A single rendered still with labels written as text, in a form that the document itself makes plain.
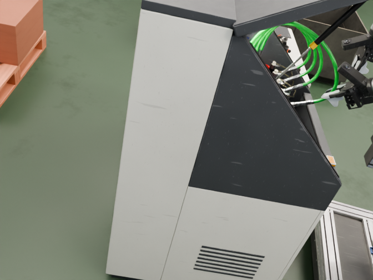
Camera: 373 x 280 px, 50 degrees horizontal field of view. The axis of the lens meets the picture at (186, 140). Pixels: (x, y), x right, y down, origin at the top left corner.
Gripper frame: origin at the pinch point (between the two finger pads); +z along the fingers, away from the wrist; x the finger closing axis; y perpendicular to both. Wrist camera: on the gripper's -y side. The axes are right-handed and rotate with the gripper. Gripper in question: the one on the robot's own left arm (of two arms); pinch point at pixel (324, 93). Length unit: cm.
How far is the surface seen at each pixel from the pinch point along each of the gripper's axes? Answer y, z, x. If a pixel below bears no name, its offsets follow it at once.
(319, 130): 21.2, 19.3, 10.3
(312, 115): 17.1, 25.6, 18.2
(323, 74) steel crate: 69, 156, 219
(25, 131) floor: -44, 198, -48
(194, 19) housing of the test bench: -50, -4, -44
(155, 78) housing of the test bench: -41, 15, -53
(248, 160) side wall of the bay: 4.0, 15.8, -36.9
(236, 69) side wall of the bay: -30.3, -2.6, -37.3
